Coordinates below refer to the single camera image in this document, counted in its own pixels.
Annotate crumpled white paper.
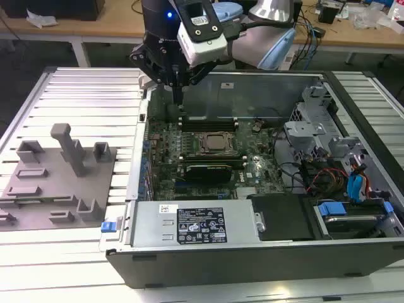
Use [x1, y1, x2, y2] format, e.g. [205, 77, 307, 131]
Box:
[25, 8, 58, 30]

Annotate blue data wire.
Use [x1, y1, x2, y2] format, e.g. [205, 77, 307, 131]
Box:
[346, 153, 371, 203]

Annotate grey parts rack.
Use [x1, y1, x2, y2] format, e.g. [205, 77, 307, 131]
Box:
[0, 122, 118, 233]

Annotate black PC case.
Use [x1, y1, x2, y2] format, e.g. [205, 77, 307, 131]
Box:
[99, 68, 404, 290]

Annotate grey metal drive cage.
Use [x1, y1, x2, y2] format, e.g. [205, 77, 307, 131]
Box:
[283, 84, 371, 177]

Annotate black equipment box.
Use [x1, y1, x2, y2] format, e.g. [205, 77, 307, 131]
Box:
[0, 0, 105, 22]

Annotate metal CPU socket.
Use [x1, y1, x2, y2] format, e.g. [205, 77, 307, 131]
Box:
[194, 130, 241, 155]

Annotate clear plastic bags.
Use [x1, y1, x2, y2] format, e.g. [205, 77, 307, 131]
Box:
[352, 5, 381, 30]

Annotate red white package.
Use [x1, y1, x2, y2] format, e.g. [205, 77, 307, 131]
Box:
[388, 0, 404, 23]

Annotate white paper box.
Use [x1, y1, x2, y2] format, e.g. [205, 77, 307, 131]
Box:
[377, 15, 404, 35]

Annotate black speaker box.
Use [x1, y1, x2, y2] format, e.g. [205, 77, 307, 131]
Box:
[292, 0, 304, 26]

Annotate wooden desk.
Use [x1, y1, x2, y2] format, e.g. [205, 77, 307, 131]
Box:
[0, 0, 404, 69]

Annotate black graphics card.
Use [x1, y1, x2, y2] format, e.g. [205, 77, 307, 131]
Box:
[184, 163, 234, 184]

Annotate silver chipset heatsink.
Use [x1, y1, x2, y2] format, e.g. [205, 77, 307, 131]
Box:
[235, 187, 259, 200]

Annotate black RAM slot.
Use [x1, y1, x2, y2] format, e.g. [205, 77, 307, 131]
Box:
[179, 153, 249, 159]
[181, 123, 238, 128]
[181, 114, 237, 120]
[181, 119, 237, 124]
[181, 127, 238, 133]

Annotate coloured wire bundle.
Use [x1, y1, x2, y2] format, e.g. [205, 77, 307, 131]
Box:
[305, 168, 348, 194]

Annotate black camera cable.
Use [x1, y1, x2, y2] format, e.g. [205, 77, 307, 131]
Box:
[224, 17, 296, 41]

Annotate small black box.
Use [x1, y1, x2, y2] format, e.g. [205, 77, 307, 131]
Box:
[318, 2, 341, 23]

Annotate silver CPU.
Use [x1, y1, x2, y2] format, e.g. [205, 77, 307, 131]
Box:
[205, 134, 234, 150]

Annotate green motherboard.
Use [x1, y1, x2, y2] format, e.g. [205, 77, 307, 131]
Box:
[143, 115, 287, 201]

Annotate red orange power wire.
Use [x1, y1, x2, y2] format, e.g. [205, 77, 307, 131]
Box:
[362, 173, 374, 200]

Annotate silver power supply unit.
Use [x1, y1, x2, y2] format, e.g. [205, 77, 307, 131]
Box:
[128, 200, 263, 249]

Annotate hard disk in blue carrier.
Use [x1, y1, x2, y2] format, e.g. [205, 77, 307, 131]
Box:
[312, 198, 395, 240]

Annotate blue case latch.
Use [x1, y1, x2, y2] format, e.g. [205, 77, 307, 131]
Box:
[100, 220, 118, 234]

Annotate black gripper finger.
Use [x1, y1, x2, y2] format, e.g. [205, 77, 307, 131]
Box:
[128, 45, 179, 107]
[177, 59, 219, 107]

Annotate black plastic shroud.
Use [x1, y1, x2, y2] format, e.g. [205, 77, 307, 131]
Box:
[247, 194, 316, 243]

